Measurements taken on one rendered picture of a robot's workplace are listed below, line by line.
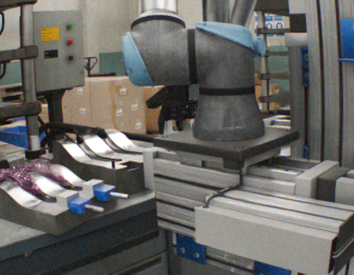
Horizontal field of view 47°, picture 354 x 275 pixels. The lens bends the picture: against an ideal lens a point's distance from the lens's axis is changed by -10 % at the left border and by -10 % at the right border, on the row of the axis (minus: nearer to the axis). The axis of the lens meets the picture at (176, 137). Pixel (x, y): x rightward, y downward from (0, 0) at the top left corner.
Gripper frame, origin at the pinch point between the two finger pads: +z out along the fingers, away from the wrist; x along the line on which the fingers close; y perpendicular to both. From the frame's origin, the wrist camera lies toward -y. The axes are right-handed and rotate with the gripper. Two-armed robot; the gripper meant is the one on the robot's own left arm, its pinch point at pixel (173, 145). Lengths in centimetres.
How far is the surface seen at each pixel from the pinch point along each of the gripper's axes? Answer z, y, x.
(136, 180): 8.8, -4.3, -11.9
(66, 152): 2.5, -31.5, -19.4
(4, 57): -32, -84, -18
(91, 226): 14.9, 2.4, -34.6
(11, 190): 4, -11, -51
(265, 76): 12, -201, 363
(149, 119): 71, -359, 309
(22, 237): 12, 1, -55
